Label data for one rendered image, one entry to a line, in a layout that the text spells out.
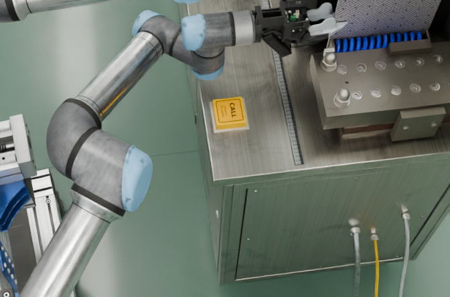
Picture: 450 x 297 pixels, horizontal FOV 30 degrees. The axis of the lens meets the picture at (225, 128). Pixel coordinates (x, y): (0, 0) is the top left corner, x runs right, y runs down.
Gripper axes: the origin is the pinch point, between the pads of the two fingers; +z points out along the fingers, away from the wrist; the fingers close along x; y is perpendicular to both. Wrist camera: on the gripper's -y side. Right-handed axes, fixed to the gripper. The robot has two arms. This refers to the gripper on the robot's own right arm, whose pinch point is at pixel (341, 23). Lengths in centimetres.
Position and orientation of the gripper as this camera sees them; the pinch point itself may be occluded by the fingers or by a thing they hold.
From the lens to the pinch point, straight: 189.7
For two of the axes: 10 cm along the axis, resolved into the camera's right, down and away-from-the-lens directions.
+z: 9.9, -1.1, 0.9
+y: 0.3, -4.7, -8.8
